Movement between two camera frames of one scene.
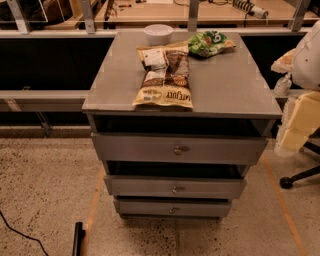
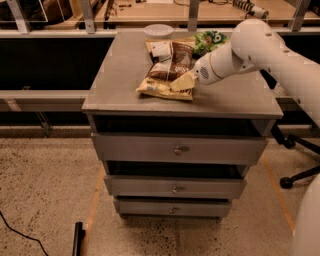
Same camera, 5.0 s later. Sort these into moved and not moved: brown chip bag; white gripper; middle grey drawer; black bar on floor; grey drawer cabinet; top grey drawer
Moved: brown chip bag; white gripper
Not moved: black bar on floor; top grey drawer; middle grey drawer; grey drawer cabinet
